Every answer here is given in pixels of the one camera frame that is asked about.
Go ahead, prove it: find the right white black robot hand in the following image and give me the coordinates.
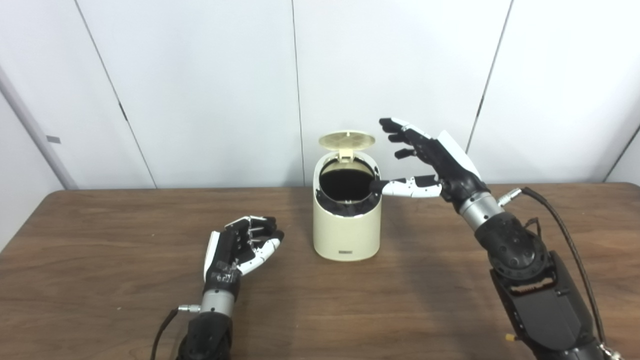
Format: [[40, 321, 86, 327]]
[[368, 117, 491, 203]]

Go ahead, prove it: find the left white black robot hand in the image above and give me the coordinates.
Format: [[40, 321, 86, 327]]
[[202, 215, 285, 300]]

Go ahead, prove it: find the cream round bin lid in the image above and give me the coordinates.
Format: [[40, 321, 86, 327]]
[[318, 130, 376, 162]]

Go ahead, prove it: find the cream-colored round bin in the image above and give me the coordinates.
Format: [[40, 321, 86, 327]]
[[313, 130, 382, 262]]

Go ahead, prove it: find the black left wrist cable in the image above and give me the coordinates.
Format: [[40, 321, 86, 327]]
[[150, 304, 202, 360]]

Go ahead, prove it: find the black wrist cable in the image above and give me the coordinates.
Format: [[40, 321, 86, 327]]
[[150, 304, 202, 360], [497, 186, 608, 346]]

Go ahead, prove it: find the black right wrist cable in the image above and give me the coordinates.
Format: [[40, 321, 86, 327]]
[[497, 186, 608, 346]]

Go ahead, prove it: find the grey wall post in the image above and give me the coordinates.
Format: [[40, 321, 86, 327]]
[[0, 65, 78, 191]]

